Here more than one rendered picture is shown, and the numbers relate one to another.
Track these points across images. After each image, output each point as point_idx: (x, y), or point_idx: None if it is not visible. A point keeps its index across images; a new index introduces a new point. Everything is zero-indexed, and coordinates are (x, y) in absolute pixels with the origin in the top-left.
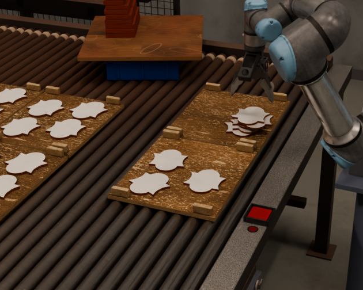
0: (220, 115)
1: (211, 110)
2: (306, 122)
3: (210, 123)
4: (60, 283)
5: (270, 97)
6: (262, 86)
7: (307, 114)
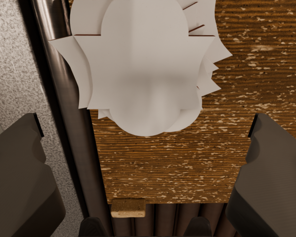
0: (247, 100)
1: (276, 119)
2: (44, 149)
3: (278, 39)
4: None
5: (16, 121)
6: (34, 176)
7: (60, 177)
